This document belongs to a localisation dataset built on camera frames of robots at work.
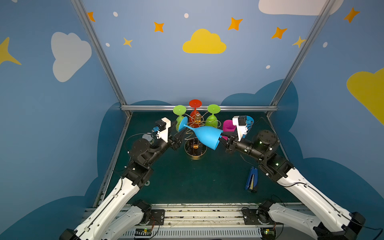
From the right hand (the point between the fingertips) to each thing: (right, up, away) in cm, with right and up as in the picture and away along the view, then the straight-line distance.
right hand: (217, 132), depth 61 cm
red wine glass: (-9, +7, +18) cm, 21 cm away
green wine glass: (-18, +12, +21) cm, 30 cm away
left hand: (-16, +4, +1) cm, 16 cm away
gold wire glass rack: (-9, -12, +38) cm, 41 cm away
